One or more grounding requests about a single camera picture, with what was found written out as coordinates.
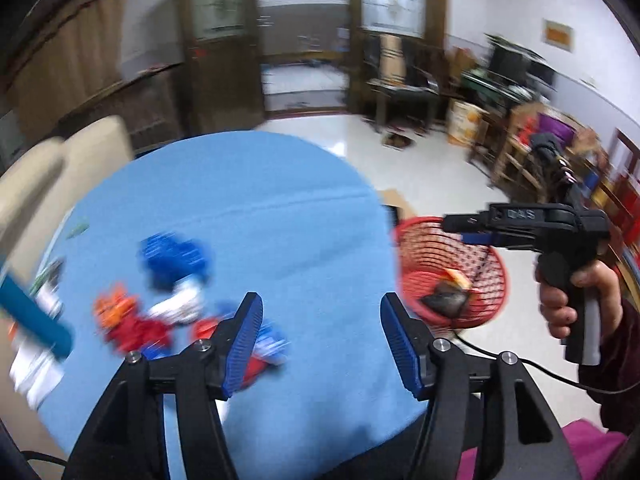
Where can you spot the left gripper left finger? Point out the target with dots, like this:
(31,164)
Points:
(124,436)

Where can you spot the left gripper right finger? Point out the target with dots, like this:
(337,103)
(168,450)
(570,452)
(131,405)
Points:
(521,438)

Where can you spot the dark red plastic bag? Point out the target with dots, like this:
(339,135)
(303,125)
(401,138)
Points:
(133,333)

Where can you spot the orange bag bundle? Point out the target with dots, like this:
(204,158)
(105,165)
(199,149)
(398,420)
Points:
(109,309)

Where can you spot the white bag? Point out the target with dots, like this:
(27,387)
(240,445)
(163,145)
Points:
(185,305)

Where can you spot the orange white carton box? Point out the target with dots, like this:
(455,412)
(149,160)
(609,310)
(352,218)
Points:
(256,367)

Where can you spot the blue toothpaste box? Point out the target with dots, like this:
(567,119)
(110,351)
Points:
(271,346)

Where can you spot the blue plastic bag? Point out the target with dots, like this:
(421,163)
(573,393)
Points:
(168,258)

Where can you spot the black plastic bag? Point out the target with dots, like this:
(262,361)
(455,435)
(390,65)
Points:
(446,299)

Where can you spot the bright red plastic bag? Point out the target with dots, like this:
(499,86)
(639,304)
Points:
(204,328)

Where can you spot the red mesh trash basket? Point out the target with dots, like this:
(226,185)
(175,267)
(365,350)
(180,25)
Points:
(428,256)

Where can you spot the person right hand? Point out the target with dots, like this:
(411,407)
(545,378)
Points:
(598,281)

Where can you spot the white folded tissue stack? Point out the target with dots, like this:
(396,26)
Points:
(35,372)

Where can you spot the yellow printed carton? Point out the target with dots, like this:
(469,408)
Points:
(463,122)

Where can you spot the teal insulated bottle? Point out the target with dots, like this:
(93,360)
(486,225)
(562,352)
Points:
(23,309)

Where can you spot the cardboard box on floor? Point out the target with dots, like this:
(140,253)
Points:
(394,199)

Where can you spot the pair of slippers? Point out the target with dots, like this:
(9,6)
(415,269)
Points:
(397,141)

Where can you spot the black metal chair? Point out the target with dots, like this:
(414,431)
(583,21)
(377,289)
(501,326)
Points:
(395,76)

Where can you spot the green candy wrapper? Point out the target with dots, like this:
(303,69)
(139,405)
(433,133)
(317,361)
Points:
(77,230)

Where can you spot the blue tablecloth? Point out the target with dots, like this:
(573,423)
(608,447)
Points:
(275,215)

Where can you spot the cream leather sofa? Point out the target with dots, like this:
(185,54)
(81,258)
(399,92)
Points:
(42,186)

